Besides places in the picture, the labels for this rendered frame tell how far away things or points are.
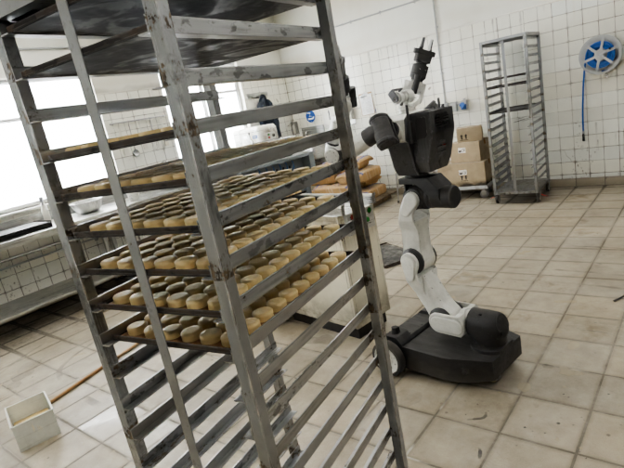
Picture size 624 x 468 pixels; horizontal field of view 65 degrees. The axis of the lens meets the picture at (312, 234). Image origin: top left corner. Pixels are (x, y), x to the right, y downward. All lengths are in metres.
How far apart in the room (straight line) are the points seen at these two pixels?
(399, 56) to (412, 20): 0.47
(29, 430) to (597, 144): 5.99
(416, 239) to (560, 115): 4.17
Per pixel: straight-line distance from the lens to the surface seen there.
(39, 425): 3.29
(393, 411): 1.72
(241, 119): 1.06
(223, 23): 1.09
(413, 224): 2.60
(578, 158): 6.61
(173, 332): 1.20
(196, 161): 0.90
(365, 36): 7.51
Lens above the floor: 1.50
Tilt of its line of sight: 14 degrees down
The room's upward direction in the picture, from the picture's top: 11 degrees counter-clockwise
